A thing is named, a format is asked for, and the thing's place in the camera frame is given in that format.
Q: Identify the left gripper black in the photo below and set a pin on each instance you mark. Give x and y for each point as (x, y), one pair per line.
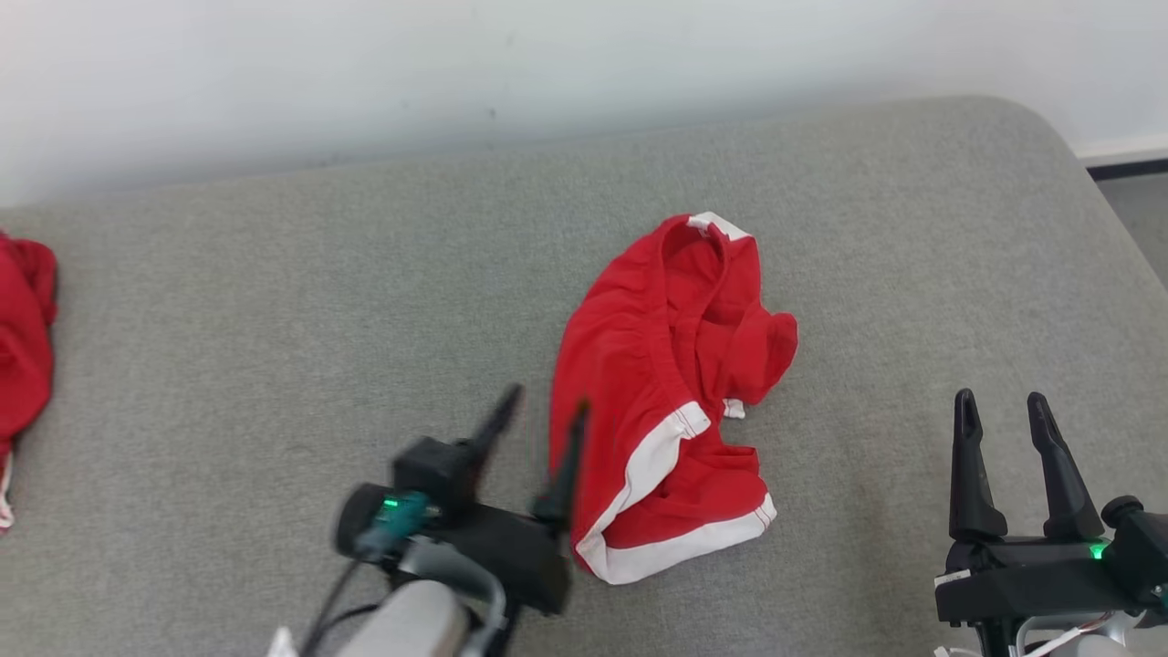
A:
(516, 557)

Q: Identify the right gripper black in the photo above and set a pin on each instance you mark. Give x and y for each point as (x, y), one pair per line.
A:
(1022, 579)

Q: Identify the red shorts white trim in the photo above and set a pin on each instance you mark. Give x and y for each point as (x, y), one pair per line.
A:
(630, 365)

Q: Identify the red lettered basketball jersey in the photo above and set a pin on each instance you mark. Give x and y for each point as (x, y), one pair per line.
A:
(23, 347)

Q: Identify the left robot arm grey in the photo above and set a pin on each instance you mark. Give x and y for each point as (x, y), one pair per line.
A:
(411, 625)

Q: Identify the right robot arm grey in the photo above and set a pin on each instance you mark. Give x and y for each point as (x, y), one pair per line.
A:
(1090, 644)

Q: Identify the grey fabric sofa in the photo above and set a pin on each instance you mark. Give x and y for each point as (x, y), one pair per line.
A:
(274, 319)

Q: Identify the white and black baseboard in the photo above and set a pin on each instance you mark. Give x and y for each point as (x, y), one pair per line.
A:
(1127, 157)

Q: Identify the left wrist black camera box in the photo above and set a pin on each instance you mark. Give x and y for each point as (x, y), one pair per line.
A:
(433, 470)

